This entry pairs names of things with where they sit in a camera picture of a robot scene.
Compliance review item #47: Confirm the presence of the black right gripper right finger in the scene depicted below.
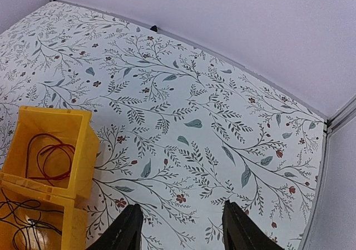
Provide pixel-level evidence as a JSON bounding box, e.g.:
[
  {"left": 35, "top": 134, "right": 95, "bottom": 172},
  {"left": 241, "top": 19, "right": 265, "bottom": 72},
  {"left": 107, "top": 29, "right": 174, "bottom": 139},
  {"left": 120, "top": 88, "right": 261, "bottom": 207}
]
[{"left": 222, "top": 200, "right": 283, "bottom": 250}]

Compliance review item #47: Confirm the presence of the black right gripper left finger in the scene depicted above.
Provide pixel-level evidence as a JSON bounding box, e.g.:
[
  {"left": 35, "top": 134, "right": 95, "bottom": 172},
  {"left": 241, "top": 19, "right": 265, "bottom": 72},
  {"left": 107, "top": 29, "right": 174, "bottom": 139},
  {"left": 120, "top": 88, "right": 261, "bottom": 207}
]
[{"left": 94, "top": 204, "right": 144, "bottom": 250}]

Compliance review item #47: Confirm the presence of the dark green cable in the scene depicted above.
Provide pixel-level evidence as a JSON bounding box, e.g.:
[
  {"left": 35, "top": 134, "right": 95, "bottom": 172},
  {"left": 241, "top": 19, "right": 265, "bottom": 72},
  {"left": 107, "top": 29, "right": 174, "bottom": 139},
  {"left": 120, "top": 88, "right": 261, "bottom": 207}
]
[{"left": 0, "top": 188, "right": 65, "bottom": 250}]

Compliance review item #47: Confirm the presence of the red cable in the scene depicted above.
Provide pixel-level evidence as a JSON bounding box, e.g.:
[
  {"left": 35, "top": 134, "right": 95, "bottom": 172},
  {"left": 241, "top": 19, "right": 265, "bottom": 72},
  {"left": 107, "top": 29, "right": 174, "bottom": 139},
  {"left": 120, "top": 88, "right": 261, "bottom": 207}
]
[{"left": 26, "top": 133, "right": 76, "bottom": 187}]

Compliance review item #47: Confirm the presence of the yellow three-compartment bin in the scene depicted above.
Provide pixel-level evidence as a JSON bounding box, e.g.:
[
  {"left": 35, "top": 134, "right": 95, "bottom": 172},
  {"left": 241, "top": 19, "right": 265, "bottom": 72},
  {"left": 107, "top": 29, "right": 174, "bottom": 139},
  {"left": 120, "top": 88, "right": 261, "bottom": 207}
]
[{"left": 1, "top": 106, "right": 99, "bottom": 249}]

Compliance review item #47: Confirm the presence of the floral table mat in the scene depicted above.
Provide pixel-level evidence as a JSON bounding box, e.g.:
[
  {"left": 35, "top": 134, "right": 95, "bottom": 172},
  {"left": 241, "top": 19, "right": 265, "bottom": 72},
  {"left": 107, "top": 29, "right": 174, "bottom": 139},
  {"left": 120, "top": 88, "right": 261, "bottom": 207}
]
[{"left": 1, "top": 2, "right": 324, "bottom": 249}]

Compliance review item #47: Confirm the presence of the right aluminium frame post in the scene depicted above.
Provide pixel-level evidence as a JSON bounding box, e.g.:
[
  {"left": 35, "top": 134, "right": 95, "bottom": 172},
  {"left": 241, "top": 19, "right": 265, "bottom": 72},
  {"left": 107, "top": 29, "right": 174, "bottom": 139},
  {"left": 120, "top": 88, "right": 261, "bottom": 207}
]
[{"left": 324, "top": 96, "right": 355, "bottom": 134}]

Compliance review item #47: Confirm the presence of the small black wall clip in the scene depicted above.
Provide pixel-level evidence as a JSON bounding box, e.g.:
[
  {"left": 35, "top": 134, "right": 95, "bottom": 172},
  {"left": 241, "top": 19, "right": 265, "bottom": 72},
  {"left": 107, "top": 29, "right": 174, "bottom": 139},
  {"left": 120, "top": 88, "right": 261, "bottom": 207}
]
[{"left": 150, "top": 26, "right": 158, "bottom": 32}]

